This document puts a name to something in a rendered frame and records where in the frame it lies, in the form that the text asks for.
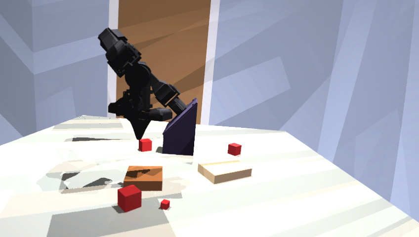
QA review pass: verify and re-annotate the tan flat block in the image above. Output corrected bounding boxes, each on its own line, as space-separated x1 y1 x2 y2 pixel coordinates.
198 158 252 184

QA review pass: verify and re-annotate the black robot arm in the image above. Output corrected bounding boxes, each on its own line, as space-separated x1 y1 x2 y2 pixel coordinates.
98 27 189 117

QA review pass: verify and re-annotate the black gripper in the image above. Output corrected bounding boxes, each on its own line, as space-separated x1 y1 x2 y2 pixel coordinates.
108 87 172 140

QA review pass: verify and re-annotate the brown square block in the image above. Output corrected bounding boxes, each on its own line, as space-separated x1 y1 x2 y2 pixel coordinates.
123 166 163 191

